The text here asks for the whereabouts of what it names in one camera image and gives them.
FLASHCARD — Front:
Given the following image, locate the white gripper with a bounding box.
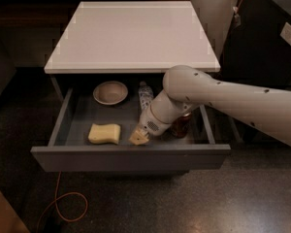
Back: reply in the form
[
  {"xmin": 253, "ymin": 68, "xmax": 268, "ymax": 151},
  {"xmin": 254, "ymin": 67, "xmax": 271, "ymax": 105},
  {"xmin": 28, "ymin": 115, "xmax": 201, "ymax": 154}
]
[{"xmin": 129, "ymin": 105, "xmax": 172, "ymax": 146}]

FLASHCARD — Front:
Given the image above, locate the yellow sponge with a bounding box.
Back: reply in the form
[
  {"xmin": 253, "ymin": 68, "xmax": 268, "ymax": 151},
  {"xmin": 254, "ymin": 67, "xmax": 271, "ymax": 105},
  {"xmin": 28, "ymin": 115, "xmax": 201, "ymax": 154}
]
[{"xmin": 88, "ymin": 124, "xmax": 120, "ymax": 145}]

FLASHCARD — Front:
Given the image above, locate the grey top drawer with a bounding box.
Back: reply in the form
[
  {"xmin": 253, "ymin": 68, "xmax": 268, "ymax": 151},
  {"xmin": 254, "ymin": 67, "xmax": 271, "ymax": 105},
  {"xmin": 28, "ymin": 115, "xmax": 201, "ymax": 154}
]
[{"xmin": 31, "ymin": 74, "xmax": 231, "ymax": 175}]

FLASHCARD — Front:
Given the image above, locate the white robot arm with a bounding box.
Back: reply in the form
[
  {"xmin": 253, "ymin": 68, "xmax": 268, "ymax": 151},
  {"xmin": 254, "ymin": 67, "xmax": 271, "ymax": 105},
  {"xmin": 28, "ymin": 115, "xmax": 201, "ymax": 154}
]
[{"xmin": 129, "ymin": 65, "xmax": 291, "ymax": 147}]

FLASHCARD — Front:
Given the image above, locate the brown glass jar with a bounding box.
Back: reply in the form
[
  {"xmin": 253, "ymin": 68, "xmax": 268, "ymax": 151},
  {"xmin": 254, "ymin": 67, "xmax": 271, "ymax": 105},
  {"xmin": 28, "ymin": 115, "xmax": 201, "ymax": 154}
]
[{"xmin": 171, "ymin": 113, "xmax": 192, "ymax": 138}]

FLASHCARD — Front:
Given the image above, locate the clear plastic water bottle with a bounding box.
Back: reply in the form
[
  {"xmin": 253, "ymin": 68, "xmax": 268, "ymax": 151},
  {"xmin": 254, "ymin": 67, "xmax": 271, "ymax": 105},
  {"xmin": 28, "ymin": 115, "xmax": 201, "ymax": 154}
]
[{"xmin": 138, "ymin": 81, "xmax": 154, "ymax": 110}]

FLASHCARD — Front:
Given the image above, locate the beige bowl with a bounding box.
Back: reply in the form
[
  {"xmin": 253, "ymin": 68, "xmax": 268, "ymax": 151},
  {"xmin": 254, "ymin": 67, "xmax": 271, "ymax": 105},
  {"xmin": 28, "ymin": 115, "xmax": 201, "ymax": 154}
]
[{"xmin": 93, "ymin": 81, "xmax": 128, "ymax": 106}]

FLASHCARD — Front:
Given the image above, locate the white cabinet countertop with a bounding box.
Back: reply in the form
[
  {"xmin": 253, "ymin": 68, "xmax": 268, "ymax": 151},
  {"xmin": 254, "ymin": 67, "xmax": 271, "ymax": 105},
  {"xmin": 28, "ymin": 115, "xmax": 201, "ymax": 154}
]
[{"xmin": 45, "ymin": 1, "xmax": 220, "ymax": 74}]

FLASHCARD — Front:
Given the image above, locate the black cabinet on right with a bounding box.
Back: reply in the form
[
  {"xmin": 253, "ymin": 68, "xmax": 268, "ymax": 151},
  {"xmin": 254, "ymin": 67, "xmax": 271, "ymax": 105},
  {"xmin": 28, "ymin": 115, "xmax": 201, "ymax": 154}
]
[{"xmin": 216, "ymin": 0, "xmax": 291, "ymax": 144}]

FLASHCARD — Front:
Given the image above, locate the tan board corner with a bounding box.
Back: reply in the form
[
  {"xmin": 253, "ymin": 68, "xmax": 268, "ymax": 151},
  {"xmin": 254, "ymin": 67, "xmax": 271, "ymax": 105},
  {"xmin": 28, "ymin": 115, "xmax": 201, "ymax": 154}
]
[{"xmin": 0, "ymin": 191, "xmax": 30, "ymax": 233}]

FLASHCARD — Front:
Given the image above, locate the white label sticker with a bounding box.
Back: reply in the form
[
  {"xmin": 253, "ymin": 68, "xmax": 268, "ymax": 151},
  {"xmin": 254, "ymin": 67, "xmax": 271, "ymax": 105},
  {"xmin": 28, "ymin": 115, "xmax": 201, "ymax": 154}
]
[{"xmin": 280, "ymin": 22, "xmax": 291, "ymax": 46}]

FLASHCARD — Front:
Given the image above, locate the orange cable on floor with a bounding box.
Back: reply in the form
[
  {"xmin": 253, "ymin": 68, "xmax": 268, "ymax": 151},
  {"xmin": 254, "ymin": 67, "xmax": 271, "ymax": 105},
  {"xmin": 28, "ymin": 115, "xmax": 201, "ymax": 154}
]
[{"xmin": 35, "ymin": 171, "xmax": 89, "ymax": 233}]

